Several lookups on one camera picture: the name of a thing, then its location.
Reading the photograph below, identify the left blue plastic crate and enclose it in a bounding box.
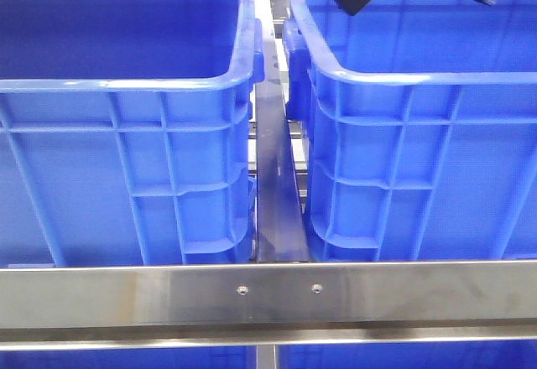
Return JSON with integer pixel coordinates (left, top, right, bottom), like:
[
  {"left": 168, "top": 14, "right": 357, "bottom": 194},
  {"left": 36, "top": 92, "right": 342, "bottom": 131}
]
[{"left": 1, "top": 0, "right": 263, "bottom": 268}]

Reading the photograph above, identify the lower left blue crate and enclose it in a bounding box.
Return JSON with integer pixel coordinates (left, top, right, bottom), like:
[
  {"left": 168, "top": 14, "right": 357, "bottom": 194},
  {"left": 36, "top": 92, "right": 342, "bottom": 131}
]
[{"left": 1, "top": 346, "right": 255, "bottom": 368}]

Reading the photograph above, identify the lower right blue crate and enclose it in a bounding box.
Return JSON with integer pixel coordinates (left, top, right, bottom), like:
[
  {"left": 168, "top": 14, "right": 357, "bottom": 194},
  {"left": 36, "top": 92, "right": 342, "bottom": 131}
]
[{"left": 279, "top": 340, "right": 536, "bottom": 368}]

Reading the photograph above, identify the stainless steel front rail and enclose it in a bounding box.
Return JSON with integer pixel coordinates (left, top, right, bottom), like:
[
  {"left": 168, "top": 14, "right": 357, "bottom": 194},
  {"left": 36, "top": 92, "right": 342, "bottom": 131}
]
[{"left": 1, "top": 260, "right": 536, "bottom": 351}]

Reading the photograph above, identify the blue plastic crate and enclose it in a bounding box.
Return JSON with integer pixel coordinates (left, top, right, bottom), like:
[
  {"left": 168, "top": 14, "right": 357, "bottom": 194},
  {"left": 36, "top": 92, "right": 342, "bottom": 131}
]
[
  {"left": 284, "top": 0, "right": 536, "bottom": 262},
  {"left": 1, "top": 0, "right": 263, "bottom": 268}
]

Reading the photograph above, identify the steel divider bar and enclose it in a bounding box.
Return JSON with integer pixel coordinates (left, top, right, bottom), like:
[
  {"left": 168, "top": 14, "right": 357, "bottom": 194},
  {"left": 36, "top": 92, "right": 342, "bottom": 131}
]
[{"left": 255, "top": 0, "right": 310, "bottom": 262}]

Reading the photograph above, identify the right blue plastic crate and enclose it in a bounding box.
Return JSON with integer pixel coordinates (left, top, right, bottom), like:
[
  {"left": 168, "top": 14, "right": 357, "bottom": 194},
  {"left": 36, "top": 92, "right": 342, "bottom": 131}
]
[{"left": 284, "top": 0, "right": 536, "bottom": 262}]

